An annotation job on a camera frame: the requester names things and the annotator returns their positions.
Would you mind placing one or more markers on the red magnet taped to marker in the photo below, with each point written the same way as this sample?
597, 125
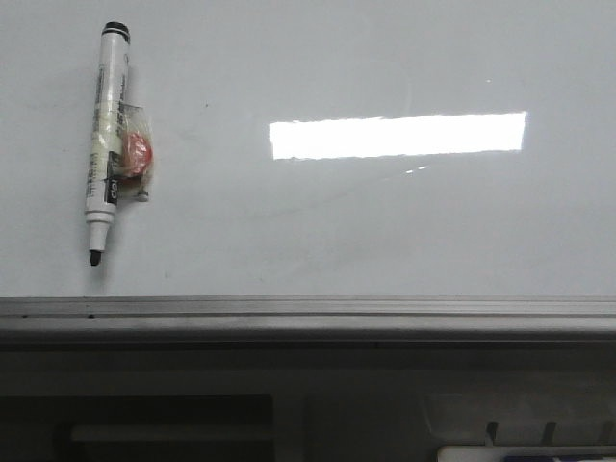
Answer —
137, 157

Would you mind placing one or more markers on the white plastic marker tray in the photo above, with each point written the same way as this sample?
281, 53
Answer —
484, 453

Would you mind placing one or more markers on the white whiteboard with aluminium frame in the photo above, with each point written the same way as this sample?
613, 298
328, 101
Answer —
364, 171

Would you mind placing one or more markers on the white black whiteboard marker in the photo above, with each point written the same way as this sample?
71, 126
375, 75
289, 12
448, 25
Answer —
107, 136

